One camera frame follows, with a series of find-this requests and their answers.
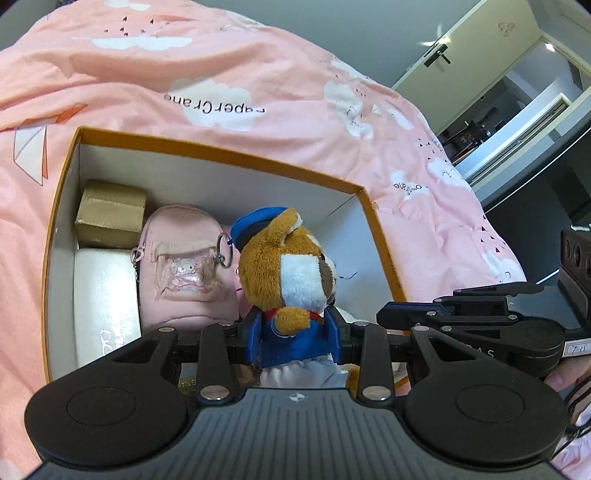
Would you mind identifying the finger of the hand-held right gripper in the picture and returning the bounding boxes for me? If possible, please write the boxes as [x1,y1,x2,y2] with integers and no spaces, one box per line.
[376,300,522,370]
[434,282,561,306]

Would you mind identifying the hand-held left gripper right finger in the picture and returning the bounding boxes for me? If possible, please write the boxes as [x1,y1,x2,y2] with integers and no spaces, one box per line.
[323,307,481,402]

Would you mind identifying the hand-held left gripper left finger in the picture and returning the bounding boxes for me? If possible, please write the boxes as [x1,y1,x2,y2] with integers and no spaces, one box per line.
[111,314,260,402]

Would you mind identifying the brown plush dog blue outfit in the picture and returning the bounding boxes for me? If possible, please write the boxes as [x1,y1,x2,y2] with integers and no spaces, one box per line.
[216,207,363,398]

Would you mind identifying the pink pouch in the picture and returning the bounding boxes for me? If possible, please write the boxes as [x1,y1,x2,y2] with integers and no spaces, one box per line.
[130,205,241,337]

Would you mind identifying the white glasses case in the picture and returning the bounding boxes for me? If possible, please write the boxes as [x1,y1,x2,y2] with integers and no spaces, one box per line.
[73,247,143,370]

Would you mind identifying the orange cardboard box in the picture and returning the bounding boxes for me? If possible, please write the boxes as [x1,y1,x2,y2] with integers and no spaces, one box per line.
[42,126,409,398]

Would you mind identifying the small gold fabric box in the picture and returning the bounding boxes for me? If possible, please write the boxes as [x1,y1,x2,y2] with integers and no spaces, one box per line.
[75,180,147,248]

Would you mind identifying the person's right hand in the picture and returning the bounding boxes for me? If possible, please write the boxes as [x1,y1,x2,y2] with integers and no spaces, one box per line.
[544,354,591,416]

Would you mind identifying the white door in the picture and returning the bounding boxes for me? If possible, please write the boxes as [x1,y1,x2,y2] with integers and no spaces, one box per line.
[392,0,542,136]

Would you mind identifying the pink cloud print blanket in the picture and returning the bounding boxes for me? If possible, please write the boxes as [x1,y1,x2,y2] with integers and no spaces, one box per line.
[0,0,527,480]

